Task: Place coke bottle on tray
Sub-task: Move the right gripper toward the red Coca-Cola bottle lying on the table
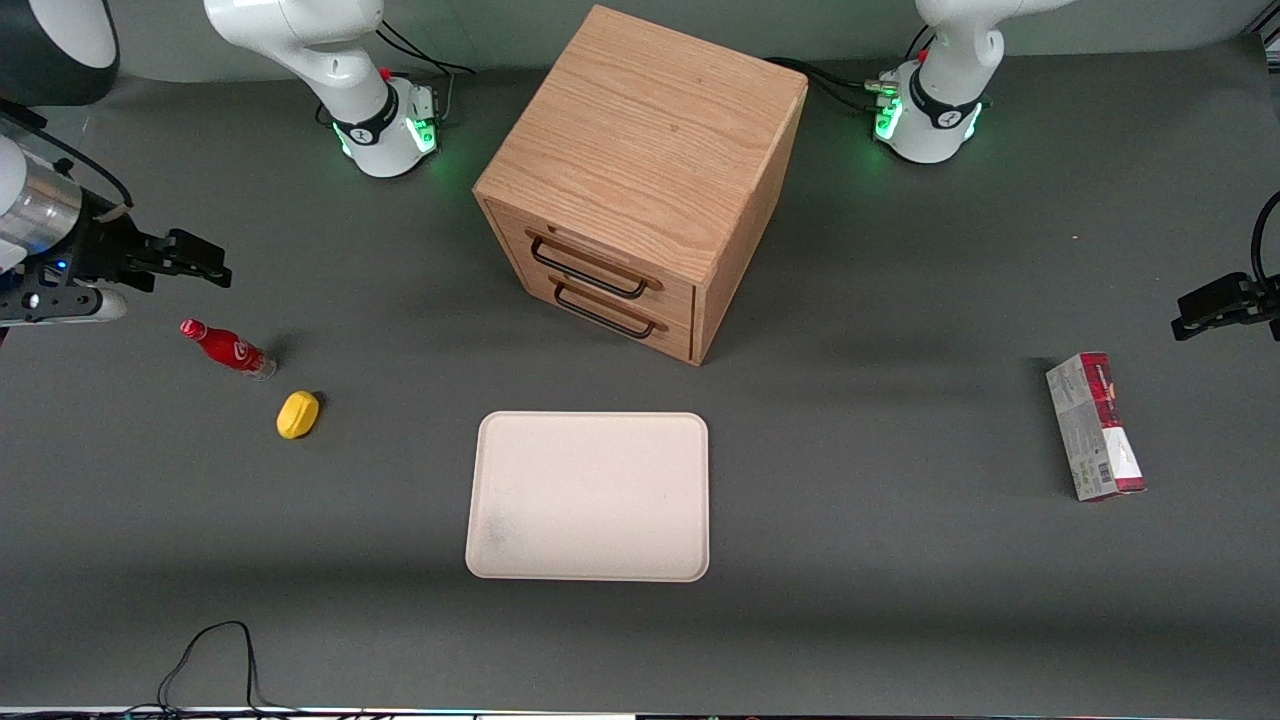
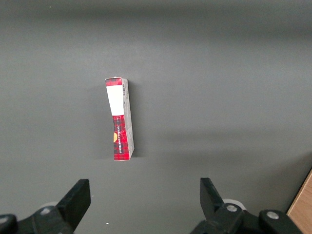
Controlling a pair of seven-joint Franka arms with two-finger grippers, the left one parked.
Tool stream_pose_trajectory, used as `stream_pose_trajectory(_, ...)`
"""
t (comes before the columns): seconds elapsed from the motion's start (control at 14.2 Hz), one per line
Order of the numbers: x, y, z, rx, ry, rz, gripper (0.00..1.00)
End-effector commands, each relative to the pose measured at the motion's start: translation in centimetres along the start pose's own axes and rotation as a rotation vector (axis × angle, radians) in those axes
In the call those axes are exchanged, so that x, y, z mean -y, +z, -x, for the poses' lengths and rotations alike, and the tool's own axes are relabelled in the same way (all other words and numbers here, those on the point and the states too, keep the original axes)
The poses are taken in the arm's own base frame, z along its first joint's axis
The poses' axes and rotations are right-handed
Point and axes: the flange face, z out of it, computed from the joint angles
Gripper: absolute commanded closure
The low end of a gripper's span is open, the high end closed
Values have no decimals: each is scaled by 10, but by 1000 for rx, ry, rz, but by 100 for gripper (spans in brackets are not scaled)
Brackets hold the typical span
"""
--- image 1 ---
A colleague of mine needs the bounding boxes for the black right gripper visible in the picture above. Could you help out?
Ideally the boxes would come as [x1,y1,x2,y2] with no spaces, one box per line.
[0,208,234,323]

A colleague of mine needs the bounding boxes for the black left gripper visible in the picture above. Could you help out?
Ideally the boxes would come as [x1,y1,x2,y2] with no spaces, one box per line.
[1171,272,1280,343]

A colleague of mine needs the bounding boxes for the red coke bottle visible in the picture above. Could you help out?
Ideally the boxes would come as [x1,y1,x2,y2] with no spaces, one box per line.
[180,318,277,382]

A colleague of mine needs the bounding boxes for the beige rectangular tray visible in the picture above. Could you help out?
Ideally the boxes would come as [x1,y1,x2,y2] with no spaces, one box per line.
[465,410,711,584]

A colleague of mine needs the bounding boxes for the red and grey carton box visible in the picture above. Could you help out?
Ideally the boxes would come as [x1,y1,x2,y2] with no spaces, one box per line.
[1045,350,1148,503]

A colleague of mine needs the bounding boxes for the yellow lemon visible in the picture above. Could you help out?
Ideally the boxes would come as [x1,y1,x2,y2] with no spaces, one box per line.
[276,390,322,441]

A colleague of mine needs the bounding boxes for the wooden drawer cabinet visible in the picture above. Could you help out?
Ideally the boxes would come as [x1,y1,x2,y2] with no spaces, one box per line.
[472,4,810,367]

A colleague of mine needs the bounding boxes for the wooden drawer front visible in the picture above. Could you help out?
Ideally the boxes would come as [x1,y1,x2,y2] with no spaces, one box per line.
[520,272,695,362]
[496,205,697,323]

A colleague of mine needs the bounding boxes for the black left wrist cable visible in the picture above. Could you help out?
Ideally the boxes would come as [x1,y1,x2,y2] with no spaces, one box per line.
[1251,190,1280,287]

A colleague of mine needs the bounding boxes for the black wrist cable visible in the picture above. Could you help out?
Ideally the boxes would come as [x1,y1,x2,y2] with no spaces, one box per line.
[0,98,135,213]
[1251,190,1280,287]

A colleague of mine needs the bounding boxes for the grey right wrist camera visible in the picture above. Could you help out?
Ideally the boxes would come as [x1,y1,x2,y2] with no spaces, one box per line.
[0,286,129,325]

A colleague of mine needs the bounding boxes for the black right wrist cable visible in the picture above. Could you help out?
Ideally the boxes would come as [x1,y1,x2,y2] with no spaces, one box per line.
[0,98,135,213]

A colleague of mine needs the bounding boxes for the black metal drawer handle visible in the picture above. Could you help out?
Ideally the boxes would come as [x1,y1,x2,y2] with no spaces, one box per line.
[526,231,663,300]
[551,279,668,340]

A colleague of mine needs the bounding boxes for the black looped table cable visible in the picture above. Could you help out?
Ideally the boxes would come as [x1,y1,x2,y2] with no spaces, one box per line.
[120,620,331,717]

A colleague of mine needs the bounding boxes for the black left arm base cables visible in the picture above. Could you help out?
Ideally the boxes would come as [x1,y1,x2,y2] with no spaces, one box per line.
[764,28,937,113]

